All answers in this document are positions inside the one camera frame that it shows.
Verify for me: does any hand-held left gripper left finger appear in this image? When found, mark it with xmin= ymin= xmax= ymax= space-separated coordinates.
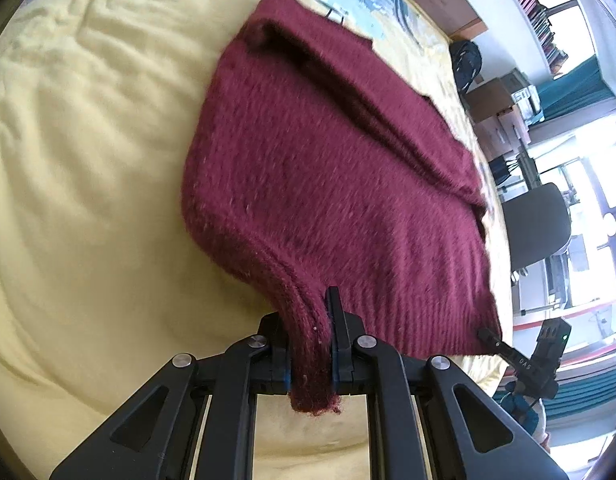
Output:
xmin=50 ymin=312 xmax=291 ymax=480

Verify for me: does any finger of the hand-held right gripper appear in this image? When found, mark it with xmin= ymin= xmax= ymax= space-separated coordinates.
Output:
xmin=478 ymin=327 xmax=536 ymax=378

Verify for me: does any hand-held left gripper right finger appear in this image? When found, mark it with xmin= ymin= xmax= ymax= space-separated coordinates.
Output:
xmin=325 ymin=286 xmax=568 ymax=480

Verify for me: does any maroon knitted sweater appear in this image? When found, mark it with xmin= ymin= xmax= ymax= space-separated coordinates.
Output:
xmin=180 ymin=0 xmax=503 ymax=417

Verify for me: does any person's right hand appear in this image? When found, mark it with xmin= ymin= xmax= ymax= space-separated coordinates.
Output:
xmin=492 ymin=382 xmax=546 ymax=441

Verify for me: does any grey office chair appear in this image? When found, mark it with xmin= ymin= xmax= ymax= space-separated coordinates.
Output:
xmin=502 ymin=182 xmax=573 ymax=281

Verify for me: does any window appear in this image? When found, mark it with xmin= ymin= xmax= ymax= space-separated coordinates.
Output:
xmin=532 ymin=85 xmax=616 ymax=271

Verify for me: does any black bag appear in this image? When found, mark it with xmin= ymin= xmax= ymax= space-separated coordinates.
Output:
xmin=490 ymin=155 xmax=512 ymax=189

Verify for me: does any wooden drawer cabinet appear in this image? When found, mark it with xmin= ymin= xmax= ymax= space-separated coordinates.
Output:
xmin=465 ymin=75 xmax=533 ymax=161

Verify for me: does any white printer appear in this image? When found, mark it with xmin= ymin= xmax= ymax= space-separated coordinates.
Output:
xmin=510 ymin=85 xmax=544 ymax=117

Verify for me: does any teal curtain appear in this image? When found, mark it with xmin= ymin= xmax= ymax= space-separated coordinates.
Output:
xmin=538 ymin=55 xmax=616 ymax=118

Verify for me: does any yellow printed blanket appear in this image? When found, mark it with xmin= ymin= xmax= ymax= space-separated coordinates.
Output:
xmin=0 ymin=0 xmax=513 ymax=466

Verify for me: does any black backpack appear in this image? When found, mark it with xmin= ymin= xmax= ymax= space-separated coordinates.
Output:
xmin=449 ymin=40 xmax=484 ymax=95

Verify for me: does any row of books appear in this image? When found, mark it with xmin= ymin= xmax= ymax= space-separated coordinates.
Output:
xmin=490 ymin=0 xmax=571 ymax=78

